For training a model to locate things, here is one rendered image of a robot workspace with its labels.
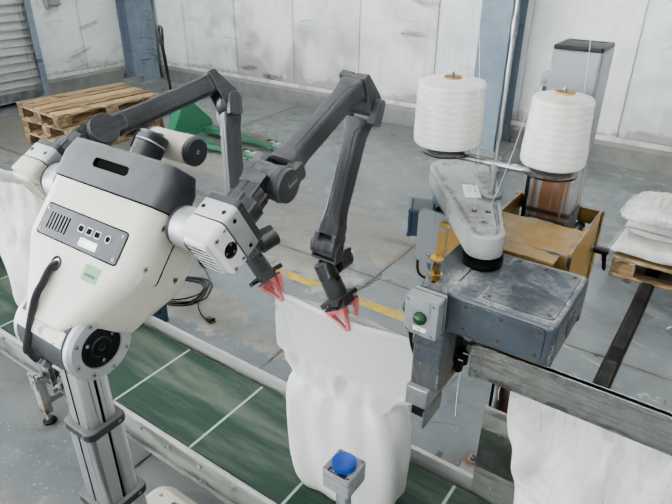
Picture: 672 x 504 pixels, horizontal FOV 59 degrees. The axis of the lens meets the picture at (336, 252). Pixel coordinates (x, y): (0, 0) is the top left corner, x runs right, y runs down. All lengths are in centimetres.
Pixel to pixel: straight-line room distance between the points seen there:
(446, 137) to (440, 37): 547
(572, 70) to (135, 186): 102
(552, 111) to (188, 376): 179
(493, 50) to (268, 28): 326
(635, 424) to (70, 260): 125
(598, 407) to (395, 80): 605
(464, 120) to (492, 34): 474
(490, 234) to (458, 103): 31
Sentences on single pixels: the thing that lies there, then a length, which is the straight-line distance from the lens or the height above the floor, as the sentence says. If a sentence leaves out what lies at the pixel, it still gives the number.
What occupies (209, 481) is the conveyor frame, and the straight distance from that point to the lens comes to 223.
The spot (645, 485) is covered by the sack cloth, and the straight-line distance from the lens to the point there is 154.
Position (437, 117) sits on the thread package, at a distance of 142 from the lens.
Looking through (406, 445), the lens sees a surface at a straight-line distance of 183.
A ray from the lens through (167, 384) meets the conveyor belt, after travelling 253.
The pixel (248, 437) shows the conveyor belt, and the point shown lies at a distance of 226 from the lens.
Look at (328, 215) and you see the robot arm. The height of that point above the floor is 134.
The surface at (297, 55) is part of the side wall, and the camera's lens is 796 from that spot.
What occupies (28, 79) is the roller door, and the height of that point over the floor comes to 28.
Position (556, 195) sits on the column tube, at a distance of 162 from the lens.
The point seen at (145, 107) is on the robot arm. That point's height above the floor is 157.
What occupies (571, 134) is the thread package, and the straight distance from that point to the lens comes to 135.
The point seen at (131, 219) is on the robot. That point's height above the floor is 147.
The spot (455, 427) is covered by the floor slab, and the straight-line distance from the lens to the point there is 287.
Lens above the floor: 198
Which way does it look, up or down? 28 degrees down
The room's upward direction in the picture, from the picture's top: straight up
